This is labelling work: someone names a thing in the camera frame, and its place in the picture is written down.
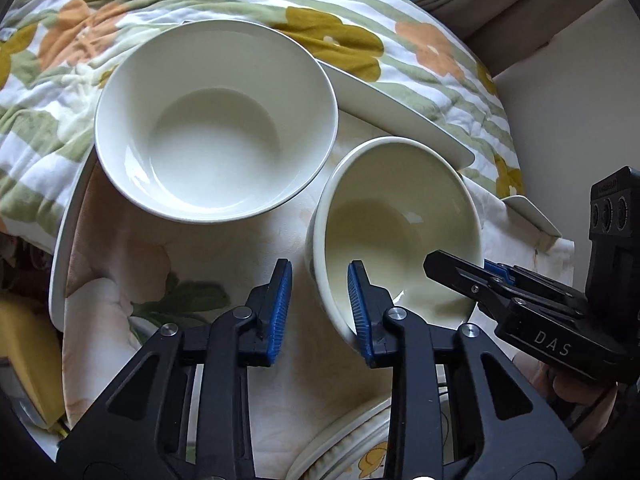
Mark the white ribbed bowl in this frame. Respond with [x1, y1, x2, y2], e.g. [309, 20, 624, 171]
[94, 20, 338, 224]

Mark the duck pattern cream plate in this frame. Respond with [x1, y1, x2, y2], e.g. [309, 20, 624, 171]
[284, 393, 452, 480]

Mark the floral green striped duvet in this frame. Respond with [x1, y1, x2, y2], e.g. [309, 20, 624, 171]
[1, 0, 524, 250]

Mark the brown curtain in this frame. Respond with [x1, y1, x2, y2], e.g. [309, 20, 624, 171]
[412, 0, 602, 75]

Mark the person's right hand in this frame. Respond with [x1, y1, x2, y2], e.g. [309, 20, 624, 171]
[524, 361, 618, 445]

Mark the cream floral tablecloth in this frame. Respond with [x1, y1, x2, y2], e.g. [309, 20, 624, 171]
[62, 109, 576, 480]

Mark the cream bowl with cartoon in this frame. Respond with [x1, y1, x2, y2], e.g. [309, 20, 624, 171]
[306, 136, 484, 348]

